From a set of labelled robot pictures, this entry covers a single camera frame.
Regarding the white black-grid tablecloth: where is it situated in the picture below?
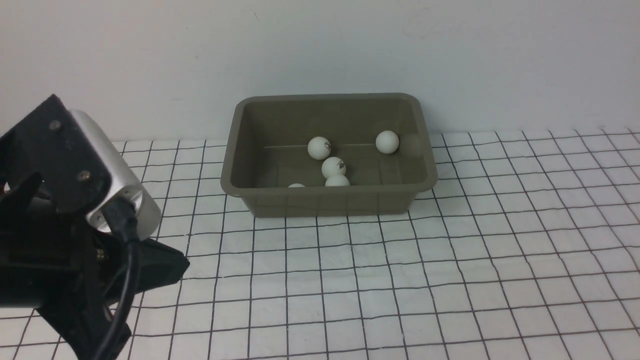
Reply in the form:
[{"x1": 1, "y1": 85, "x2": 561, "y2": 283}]
[{"x1": 0, "y1": 127, "x2": 640, "y2": 360}]

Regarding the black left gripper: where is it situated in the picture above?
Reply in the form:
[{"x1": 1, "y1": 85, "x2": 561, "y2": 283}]
[{"x1": 1, "y1": 198, "x2": 190, "y2": 360}]

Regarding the olive green plastic bin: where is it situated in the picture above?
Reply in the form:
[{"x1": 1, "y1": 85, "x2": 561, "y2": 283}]
[{"x1": 221, "y1": 93, "x2": 438, "y2": 218}]

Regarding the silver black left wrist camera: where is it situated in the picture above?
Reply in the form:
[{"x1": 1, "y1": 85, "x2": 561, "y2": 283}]
[{"x1": 1, "y1": 95, "x2": 162, "y2": 239}]

